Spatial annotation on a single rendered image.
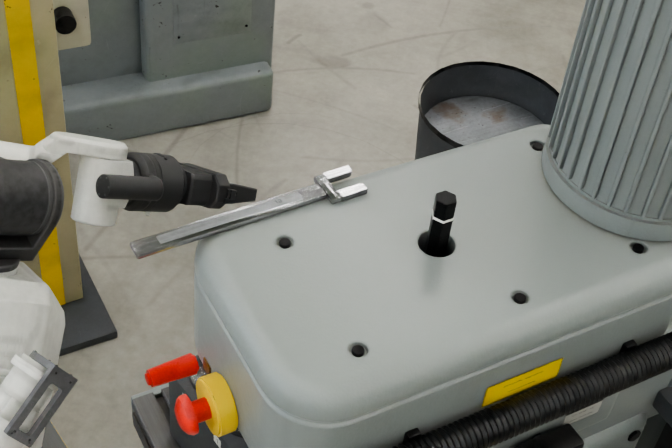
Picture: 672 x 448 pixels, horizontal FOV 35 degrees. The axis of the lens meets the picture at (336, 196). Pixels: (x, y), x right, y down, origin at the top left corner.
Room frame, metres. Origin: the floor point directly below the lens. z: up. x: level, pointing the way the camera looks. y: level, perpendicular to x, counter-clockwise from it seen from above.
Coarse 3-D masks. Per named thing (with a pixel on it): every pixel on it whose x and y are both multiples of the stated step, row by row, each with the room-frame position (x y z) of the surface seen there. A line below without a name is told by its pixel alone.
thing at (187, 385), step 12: (204, 372) 1.16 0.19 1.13; (180, 384) 1.14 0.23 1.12; (192, 384) 1.14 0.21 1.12; (192, 396) 1.12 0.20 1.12; (180, 432) 1.14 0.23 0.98; (204, 432) 1.08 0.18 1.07; (180, 444) 1.14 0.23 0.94; (192, 444) 1.11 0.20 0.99; (204, 444) 1.08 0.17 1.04; (216, 444) 1.05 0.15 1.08; (228, 444) 1.03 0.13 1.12; (240, 444) 1.03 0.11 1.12
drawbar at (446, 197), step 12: (444, 192) 0.76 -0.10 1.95; (444, 204) 0.75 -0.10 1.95; (432, 216) 0.76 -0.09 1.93; (444, 216) 0.75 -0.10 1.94; (432, 228) 0.75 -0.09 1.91; (444, 228) 0.75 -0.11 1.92; (432, 240) 0.75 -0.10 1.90; (444, 240) 0.75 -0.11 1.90; (432, 252) 0.75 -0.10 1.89; (444, 252) 0.75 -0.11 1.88
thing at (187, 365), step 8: (176, 360) 0.72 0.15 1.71; (184, 360) 0.72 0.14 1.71; (192, 360) 0.72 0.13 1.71; (200, 360) 0.73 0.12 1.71; (152, 368) 0.71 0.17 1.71; (160, 368) 0.71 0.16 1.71; (168, 368) 0.71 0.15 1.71; (176, 368) 0.71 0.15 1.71; (184, 368) 0.71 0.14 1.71; (192, 368) 0.72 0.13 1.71; (152, 376) 0.70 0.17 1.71; (160, 376) 0.70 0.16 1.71; (168, 376) 0.70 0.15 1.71; (176, 376) 0.70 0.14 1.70; (184, 376) 0.71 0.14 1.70; (152, 384) 0.69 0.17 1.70; (160, 384) 0.70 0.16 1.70
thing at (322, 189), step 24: (288, 192) 0.80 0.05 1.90; (312, 192) 0.80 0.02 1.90; (336, 192) 0.81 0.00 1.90; (360, 192) 0.81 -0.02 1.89; (216, 216) 0.75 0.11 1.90; (240, 216) 0.75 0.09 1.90; (264, 216) 0.76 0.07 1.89; (144, 240) 0.71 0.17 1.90; (168, 240) 0.71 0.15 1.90; (192, 240) 0.72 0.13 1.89
